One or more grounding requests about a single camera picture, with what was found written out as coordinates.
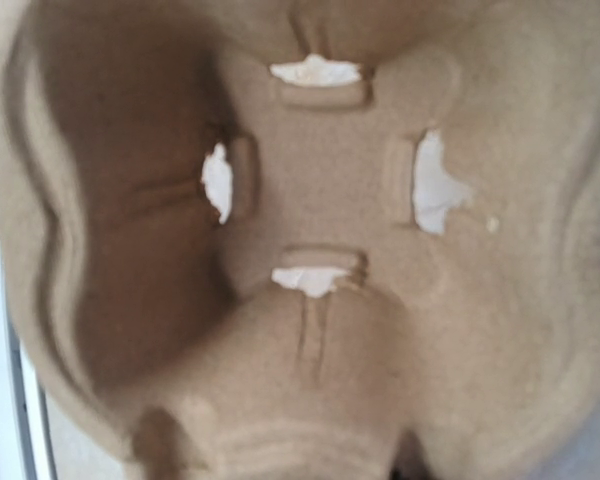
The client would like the brown cardboard cup carrier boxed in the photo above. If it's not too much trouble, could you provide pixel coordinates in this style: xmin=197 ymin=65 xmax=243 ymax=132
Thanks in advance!
xmin=0 ymin=1 xmax=600 ymax=479

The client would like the aluminium front rail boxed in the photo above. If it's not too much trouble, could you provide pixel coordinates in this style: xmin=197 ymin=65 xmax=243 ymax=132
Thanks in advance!
xmin=0 ymin=279 xmax=61 ymax=480

